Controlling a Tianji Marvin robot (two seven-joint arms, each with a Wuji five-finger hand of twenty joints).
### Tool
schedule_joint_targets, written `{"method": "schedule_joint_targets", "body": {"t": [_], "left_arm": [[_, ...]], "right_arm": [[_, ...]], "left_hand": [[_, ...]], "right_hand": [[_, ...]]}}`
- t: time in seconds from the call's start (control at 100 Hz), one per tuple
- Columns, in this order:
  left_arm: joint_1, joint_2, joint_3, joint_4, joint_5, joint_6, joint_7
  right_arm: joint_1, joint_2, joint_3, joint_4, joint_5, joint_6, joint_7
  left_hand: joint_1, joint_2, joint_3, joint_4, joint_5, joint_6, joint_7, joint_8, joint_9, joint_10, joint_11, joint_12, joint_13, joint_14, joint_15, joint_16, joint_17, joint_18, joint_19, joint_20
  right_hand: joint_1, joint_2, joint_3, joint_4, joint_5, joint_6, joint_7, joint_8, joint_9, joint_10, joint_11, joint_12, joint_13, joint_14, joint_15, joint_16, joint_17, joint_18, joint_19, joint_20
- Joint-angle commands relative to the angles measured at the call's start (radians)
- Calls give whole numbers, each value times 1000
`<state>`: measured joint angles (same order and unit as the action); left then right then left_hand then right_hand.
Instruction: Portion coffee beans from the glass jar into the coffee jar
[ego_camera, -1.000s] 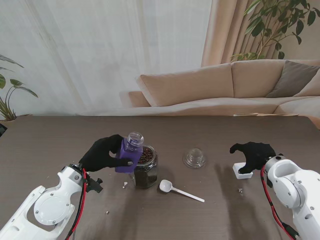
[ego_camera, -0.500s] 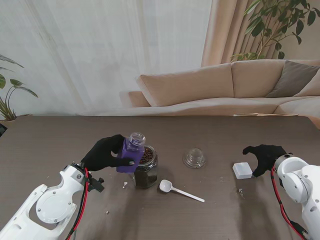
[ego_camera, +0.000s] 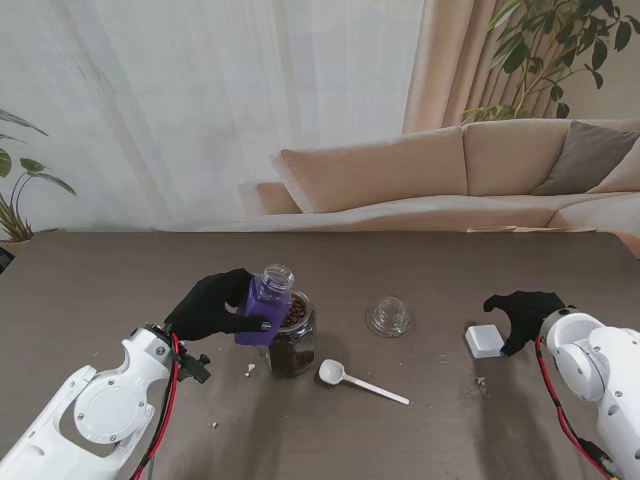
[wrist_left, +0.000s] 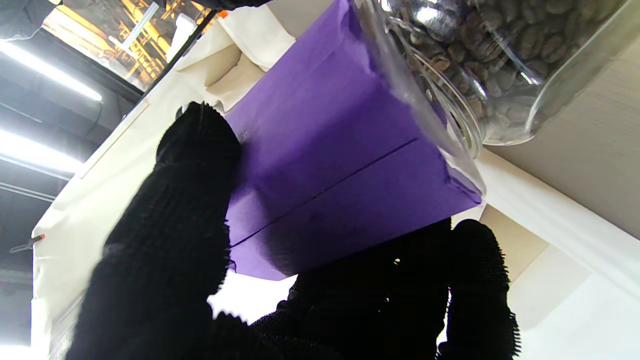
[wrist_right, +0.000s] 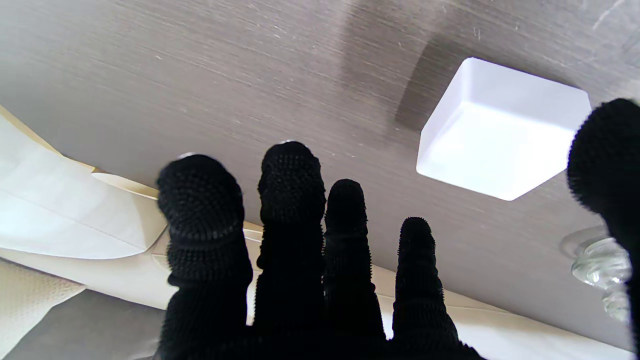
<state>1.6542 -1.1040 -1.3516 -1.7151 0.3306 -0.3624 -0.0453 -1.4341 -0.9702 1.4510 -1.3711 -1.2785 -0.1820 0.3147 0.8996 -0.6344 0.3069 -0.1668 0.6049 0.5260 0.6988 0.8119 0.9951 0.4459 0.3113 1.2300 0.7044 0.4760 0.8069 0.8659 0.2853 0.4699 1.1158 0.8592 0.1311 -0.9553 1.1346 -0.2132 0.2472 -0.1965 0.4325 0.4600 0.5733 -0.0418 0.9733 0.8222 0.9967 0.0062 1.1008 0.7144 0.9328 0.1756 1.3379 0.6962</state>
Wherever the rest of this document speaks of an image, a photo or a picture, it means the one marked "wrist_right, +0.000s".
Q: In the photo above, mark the white square jar cap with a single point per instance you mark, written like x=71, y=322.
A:
x=500, y=135

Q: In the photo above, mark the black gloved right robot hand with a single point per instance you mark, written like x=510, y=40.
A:
x=290, y=300

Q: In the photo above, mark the clear glass jar lid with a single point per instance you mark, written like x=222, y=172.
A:
x=597, y=265

